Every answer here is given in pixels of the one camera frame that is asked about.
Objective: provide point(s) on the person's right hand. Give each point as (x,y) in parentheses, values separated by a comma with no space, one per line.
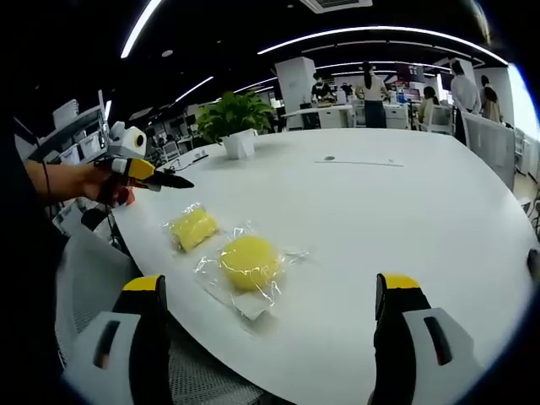
(370,397)

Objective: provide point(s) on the row of white storage bins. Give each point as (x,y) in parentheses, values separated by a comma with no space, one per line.
(80,147)

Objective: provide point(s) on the grey mesh office chair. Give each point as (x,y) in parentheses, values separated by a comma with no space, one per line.
(93,270)

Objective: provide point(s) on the round yellow silicone block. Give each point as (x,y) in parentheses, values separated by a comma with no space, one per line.
(249,261)

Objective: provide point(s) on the black chair armrest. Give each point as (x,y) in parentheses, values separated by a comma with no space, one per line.
(533,263)

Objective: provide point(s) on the metal shelf rack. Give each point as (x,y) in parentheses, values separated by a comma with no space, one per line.
(103,122)

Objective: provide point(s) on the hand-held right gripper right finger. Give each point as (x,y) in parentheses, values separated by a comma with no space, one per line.
(392,337)

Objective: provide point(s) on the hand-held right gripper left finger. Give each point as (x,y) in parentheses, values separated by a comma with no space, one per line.
(147,337)

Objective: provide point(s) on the white background desk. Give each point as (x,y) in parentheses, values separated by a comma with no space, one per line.
(314,114)

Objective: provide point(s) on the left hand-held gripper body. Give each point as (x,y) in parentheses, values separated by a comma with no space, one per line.
(128,141)

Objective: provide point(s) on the person's left hand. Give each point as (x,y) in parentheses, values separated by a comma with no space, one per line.
(95,183)

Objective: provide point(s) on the hanging dark screen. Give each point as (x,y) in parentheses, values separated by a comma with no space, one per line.
(446,81)

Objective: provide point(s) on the ceiling air vent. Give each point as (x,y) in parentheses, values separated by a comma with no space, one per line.
(337,3)

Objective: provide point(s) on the ceiling light strip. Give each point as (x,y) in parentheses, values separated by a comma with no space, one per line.
(196,89)
(379,29)
(139,27)

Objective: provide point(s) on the grey mesh panel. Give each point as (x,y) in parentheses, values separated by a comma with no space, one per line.
(489,143)

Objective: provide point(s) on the potted green plant white pot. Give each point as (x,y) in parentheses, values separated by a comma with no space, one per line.
(238,145)

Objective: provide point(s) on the person's dark clothing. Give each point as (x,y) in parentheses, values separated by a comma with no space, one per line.
(25,274)

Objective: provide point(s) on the rectangular yellow silicone block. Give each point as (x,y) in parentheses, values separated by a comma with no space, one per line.
(194,225)

